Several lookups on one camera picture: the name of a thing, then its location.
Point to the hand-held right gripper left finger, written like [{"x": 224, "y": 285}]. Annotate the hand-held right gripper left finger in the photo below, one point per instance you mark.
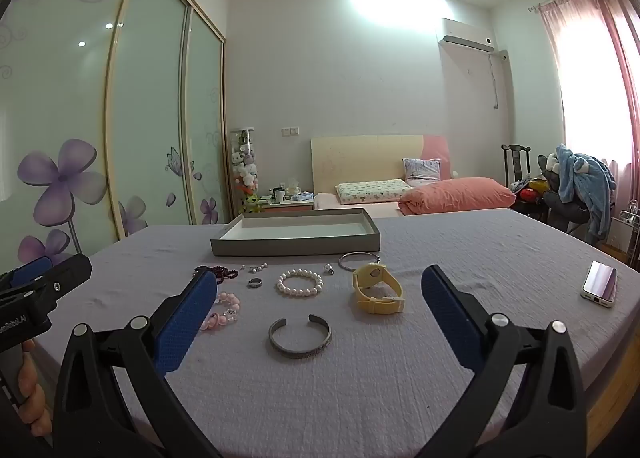
[{"x": 185, "y": 323}]

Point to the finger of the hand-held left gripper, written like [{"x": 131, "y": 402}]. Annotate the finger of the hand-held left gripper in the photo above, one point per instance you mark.
[
  {"x": 30, "y": 270},
  {"x": 60, "y": 283}
]

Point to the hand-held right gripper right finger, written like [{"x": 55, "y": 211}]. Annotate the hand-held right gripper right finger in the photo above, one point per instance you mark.
[{"x": 450, "y": 318}]

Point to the yellow wrist watch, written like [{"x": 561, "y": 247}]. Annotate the yellow wrist watch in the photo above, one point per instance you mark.
[{"x": 370, "y": 274}]

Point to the grey cardboard tray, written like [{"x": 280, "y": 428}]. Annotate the grey cardboard tray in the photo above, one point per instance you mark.
[{"x": 300, "y": 244}]

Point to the person's left hand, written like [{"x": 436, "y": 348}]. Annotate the person's left hand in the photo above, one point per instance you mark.
[{"x": 35, "y": 403}]

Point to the purple sheet bed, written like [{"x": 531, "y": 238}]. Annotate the purple sheet bed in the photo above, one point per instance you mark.
[{"x": 400, "y": 388}]

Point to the silver cuff bangle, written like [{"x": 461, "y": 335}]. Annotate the silver cuff bangle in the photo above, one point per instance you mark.
[{"x": 300, "y": 353}]

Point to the folded pink quilt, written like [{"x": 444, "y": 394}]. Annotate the folded pink quilt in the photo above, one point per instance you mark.
[{"x": 455, "y": 195}]

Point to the thin silver bangle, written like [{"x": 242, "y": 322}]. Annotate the thin silver bangle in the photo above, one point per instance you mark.
[{"x": 339, "y": 262}]

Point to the small floral pillow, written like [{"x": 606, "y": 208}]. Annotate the small floral pillow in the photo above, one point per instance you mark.
[{"x": 422, "y": 171}]

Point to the white patterned flat pillow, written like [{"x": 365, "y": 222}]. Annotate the white patterned flat pillow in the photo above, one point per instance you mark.
[{"x": 370, "y": 190}]

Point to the smartphone with white case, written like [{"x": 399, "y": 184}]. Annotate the smartphone with white case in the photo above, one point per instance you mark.
[{"x": 600, "y": 283}]

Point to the pink nightstand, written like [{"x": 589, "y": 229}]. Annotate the pink nightstand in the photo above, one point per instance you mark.
[{"x": 290, "y": 207}]

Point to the red and yellow toys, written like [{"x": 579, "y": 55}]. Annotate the red and yellow toys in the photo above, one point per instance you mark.
[{"x": 535, "y": 186}]

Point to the white mug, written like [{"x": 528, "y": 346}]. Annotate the white mug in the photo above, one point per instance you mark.
[{"x": 280, "y": 196}]

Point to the dark grey clothing pile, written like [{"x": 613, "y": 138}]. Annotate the dark grey clothing pile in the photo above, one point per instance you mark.
[{"x": 560, "y": 203}]

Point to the clear tube of plush toys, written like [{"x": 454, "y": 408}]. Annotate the clear tube of plush toys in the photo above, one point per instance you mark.
[{"x": 244, "y": 163}]

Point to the pink sheet bed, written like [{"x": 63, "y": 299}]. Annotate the pink sheet bed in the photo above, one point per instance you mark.
[{"x": 325, "y": 200}]

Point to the dark wooden chair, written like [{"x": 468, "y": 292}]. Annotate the dark wooden chair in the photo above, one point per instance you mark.
[{"x": 515, "y": 158}]

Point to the beige and pink headboard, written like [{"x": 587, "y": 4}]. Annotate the beige and pink headboard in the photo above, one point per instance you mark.
[{"x": 360, "y": 158}]

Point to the blue plush garment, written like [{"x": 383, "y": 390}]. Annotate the blue plush garment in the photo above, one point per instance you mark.
[{"x": 580, "y": 173}]

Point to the floral glass sliding wardrobe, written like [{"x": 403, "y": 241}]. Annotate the floral glass sliding wardrobe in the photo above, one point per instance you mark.
[{"x": 150, "y": 88}]

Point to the white air conditioner pipe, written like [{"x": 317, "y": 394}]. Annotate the white air conditioner pipe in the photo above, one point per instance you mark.
[{"x": 494, "y": 88}]

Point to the white air conditioner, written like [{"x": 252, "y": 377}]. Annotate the white air conditioner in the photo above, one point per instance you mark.
[{"x": 465, "y": 33}]

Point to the pink curtain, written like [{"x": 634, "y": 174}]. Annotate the pink curtain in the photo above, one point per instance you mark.
[{"x": 625, "y": 88}]

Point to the white light switch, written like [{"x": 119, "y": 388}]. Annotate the white light switch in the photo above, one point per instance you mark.
[{"x": 290, "y": 130}]

